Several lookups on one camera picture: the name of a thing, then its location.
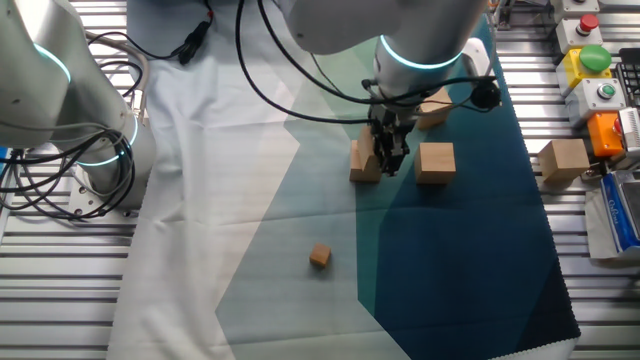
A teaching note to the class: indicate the blue box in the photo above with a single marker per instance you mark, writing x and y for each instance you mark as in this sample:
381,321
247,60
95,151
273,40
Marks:
617,215

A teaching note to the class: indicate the grey box red button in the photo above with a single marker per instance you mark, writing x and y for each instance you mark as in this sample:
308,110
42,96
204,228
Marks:
575,37

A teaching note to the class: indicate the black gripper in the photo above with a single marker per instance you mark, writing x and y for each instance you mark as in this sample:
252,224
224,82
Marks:
392,125

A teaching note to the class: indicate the small wooden cube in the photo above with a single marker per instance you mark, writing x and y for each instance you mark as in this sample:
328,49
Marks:
320,255

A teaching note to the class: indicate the grey box green light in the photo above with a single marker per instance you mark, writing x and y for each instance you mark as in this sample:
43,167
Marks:
590,105

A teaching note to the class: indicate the blue green white cloth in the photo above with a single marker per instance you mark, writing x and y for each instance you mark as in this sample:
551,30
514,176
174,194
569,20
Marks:
225,175

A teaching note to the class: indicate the large wooden cube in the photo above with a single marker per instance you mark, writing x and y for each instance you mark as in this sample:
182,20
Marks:
367,150
563,160
365,176
435,163
435,114

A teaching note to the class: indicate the black keyboard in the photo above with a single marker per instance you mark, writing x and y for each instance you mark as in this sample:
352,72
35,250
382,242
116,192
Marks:
631,80

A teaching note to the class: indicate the orange box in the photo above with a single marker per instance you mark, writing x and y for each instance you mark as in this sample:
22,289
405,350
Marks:
602,135

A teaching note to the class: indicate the yellow box green button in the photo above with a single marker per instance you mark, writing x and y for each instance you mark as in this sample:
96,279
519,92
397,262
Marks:
595,59

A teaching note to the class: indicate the grey finned device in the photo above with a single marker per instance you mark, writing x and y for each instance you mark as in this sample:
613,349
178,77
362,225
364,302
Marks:
631,130

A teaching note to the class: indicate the grey foil pouch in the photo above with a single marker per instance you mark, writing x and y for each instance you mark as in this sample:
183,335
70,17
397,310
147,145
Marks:
595,230

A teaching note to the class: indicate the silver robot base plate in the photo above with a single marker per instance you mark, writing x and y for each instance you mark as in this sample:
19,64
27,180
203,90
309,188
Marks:
85,197

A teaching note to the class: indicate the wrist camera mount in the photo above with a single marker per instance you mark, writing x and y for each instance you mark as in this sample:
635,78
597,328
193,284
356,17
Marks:
475,52

